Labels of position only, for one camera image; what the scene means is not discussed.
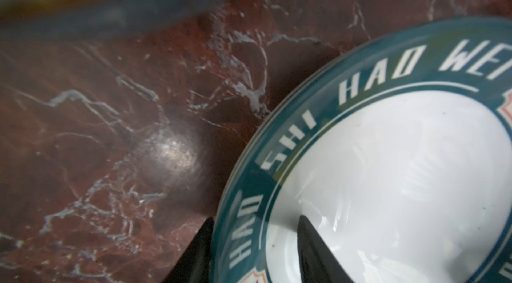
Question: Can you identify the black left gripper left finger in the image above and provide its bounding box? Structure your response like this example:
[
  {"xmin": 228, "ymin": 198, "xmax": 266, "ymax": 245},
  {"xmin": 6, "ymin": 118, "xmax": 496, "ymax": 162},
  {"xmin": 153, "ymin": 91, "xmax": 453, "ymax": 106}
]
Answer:
[{"xmin": 162, "ymin": 218, "xmax": 215, "ymax": 283}]

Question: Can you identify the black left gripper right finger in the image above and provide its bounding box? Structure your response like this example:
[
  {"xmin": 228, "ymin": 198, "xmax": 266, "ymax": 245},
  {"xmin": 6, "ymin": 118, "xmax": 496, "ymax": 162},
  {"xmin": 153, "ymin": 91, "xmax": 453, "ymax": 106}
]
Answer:
[{"xmin": 297, "ymin": 215, "xmax": 353, "ymax": 283}]

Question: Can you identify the white plate teal lettered rim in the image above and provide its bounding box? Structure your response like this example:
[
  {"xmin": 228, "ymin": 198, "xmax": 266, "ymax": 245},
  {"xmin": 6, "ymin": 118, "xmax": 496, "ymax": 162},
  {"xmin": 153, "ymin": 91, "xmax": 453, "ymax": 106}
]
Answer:
[{"xmin": 209, "ymin": 17, "xmax": 511, "ymax": 282}]

